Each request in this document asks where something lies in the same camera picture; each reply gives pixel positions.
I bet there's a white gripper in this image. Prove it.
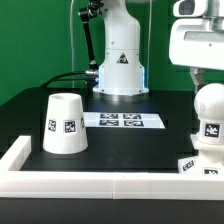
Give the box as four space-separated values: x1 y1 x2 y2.
169 0 224 92

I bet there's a white lamp bulb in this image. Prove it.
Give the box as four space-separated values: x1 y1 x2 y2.
194 83 224 145

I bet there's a white lamp base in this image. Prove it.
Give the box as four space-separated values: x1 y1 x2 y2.
178 134 224 176

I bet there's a white lamp shade cone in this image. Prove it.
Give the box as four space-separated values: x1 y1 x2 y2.
43 93 88 154

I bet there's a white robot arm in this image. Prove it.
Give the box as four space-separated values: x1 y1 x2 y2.
93 0 224 97

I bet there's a white marker sheet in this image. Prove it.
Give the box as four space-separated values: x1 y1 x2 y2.
84 112 165 129

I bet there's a white cable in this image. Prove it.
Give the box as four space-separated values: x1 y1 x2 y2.
68 0 76 89

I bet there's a black cable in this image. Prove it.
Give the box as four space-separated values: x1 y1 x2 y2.
40 69 100 89

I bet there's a white frame wall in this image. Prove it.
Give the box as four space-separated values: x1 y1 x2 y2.
0 136 224 200

